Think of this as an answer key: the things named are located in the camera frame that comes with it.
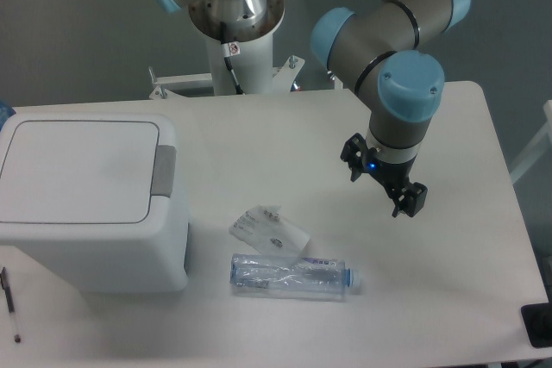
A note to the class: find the clear plastic water bottle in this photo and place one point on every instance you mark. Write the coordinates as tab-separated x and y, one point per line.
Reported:
293	278

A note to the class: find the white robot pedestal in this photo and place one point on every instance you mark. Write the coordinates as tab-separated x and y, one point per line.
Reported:
238	36

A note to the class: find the white frame at right edge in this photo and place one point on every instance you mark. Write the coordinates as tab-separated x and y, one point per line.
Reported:
537	146

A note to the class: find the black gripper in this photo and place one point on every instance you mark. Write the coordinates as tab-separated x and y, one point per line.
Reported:
408	198

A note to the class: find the black device at table edge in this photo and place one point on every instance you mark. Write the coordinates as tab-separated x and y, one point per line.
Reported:
537	321

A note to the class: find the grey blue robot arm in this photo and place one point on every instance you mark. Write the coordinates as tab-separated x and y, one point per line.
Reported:
376	56

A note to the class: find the clear bag with screws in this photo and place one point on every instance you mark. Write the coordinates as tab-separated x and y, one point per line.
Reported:
270	233

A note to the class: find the black white pen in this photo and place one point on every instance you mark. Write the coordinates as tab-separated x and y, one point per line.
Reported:
10	305

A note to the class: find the blue object at left edge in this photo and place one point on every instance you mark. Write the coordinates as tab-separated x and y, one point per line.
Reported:
6	112

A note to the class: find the white push-button trash can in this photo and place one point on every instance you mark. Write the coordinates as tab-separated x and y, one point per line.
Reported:
96	198

